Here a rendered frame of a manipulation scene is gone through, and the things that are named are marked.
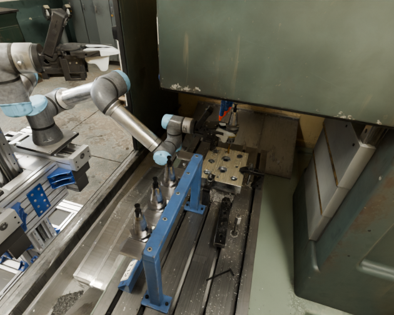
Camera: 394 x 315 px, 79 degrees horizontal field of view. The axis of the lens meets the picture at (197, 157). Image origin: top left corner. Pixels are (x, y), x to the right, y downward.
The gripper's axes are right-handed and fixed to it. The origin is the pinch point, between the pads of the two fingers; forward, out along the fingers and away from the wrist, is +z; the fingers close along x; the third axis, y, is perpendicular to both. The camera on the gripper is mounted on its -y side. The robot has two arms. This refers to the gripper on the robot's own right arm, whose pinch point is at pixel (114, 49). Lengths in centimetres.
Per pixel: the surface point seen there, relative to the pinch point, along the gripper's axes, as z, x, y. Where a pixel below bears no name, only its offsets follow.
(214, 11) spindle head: 24.7, 10.6, -10.8
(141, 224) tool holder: 2.2, 32.0, 37.1
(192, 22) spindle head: 20.2, 8.0, -8.1
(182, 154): 20.1, -3.3, 42.0
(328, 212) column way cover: 73, 28, 54
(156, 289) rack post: 4, 40, 60
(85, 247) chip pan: -29, -5, 97
